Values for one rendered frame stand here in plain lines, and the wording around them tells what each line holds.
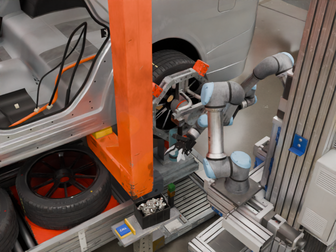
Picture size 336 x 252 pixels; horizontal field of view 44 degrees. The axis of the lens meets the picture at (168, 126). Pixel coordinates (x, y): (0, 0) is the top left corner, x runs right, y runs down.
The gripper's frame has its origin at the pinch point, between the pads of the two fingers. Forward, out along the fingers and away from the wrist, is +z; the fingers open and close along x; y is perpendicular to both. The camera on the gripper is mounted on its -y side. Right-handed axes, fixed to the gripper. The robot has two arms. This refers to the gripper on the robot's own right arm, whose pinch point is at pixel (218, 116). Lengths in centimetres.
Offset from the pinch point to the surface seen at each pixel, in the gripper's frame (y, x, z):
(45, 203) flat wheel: -33, -21, 127
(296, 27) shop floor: -84, -188, -321
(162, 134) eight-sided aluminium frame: -15.5, -20.3, 34.1
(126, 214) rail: -51, 3, 80
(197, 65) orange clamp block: 30.4, -24.8, 1.5
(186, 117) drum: 4.2, -7.1, 23.0
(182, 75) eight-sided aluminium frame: 28.9, -21.2, 17.8
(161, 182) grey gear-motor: -47, -6, 45
